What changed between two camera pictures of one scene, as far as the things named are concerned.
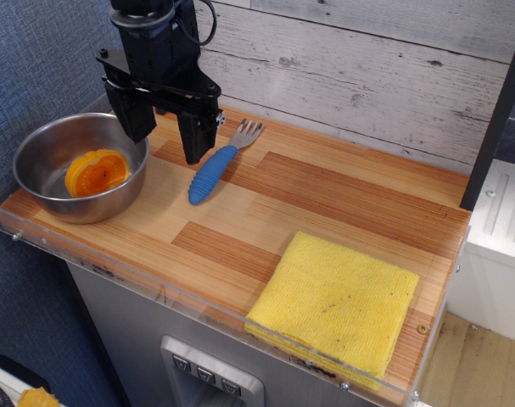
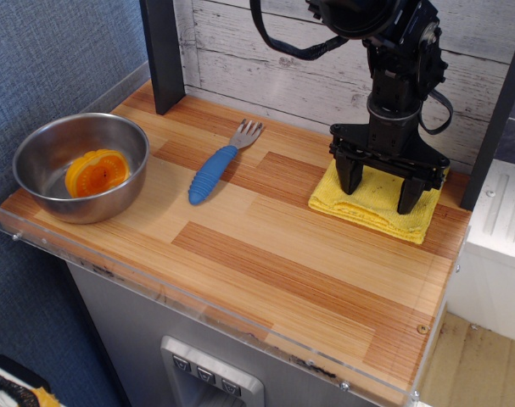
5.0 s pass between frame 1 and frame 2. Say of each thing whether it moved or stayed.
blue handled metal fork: stayed
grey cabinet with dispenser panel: stayed
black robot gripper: moved
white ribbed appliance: stayed
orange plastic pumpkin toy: stayed
